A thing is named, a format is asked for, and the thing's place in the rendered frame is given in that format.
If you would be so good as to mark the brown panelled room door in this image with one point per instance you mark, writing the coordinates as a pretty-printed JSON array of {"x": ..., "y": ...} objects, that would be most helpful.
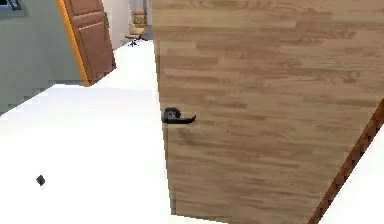
[{"x": 91, "y": 36}]

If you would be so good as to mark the light wooden room door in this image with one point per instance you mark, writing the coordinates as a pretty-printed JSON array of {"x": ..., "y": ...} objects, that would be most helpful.
[{"x": 266, "y": 116}]

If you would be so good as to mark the tan office chair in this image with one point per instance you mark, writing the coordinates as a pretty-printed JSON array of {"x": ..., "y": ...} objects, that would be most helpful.
[{"x": 136, "y": 28}]

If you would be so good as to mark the framed wall picture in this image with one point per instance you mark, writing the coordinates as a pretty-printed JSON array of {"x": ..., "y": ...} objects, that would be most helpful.
[{"x": 11, "y": 6}]

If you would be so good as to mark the small black floor object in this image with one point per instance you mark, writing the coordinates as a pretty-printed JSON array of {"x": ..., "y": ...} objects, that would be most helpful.
[{"x": 40, "y": 180}]

